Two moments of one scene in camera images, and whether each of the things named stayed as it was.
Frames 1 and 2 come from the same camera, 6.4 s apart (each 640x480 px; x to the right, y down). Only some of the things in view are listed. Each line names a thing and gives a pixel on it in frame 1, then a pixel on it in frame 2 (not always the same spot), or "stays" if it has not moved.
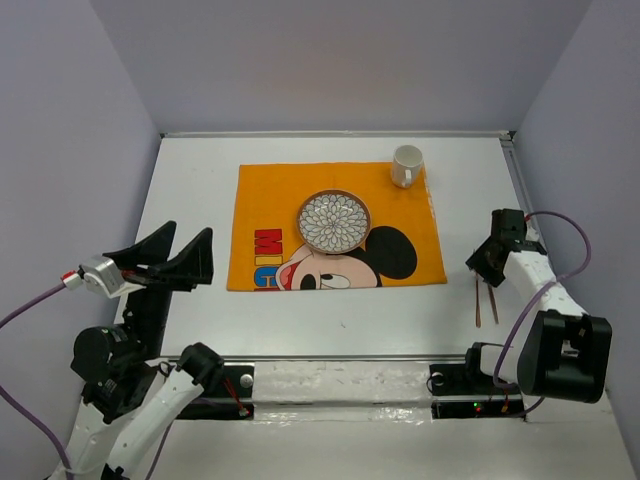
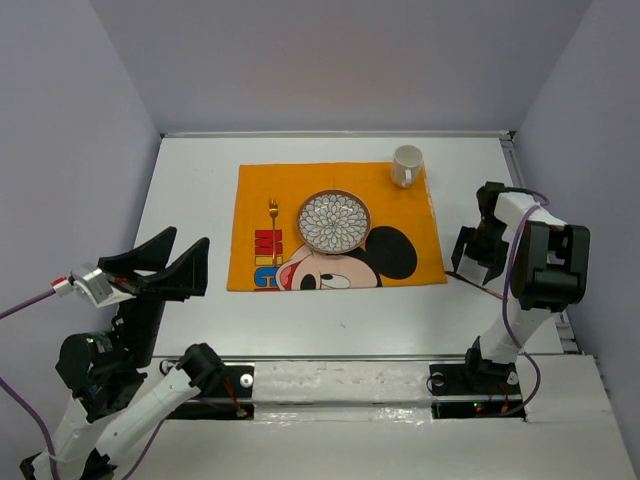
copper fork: [478, 316] → [273, 206]
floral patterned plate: [334, 221] stays
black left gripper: [185, 269] stays
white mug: [407, 166] stays
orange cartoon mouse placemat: [269, 253] stays
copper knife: [494, 302] → [482, 289]
